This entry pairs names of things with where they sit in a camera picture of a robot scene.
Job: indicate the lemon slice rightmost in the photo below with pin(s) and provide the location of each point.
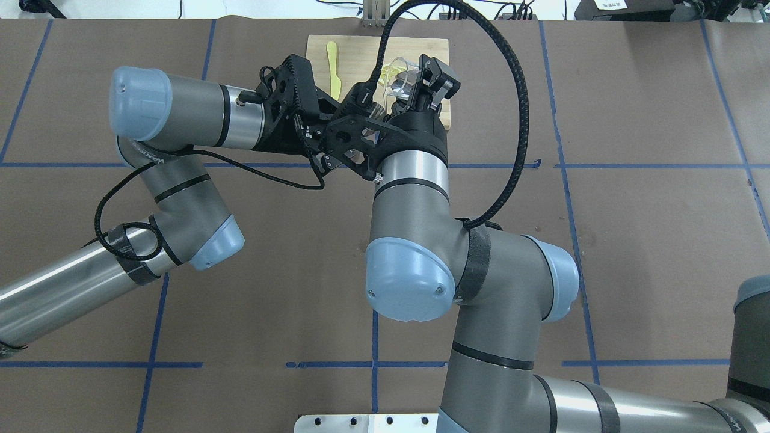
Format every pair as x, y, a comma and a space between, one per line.
388, 72

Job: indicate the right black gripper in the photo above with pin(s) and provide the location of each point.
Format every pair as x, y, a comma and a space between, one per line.
421, 133

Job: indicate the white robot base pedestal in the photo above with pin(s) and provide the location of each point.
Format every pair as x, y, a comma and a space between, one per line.
407, 422

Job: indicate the yellow plastic knife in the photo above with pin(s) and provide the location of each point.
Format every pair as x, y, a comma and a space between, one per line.
331, 48

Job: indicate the clear glass measuring cup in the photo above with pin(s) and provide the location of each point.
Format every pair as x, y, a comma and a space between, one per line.
400, 87

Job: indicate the bamboo cutting board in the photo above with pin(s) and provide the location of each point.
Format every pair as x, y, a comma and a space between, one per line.
357, 58

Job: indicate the black box with label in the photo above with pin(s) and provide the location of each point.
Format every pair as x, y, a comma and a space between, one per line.
625, 11

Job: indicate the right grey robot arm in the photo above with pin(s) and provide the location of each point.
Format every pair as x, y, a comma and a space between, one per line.
420, 262

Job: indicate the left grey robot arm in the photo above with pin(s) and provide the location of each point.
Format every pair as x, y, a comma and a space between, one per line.
167, 212

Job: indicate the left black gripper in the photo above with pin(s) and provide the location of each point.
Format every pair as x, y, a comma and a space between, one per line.
287, 139

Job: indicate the aluminium frame post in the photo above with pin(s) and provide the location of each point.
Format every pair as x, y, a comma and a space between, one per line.
375, 13

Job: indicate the steel double jigger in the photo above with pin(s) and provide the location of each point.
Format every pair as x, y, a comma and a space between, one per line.
377, 112

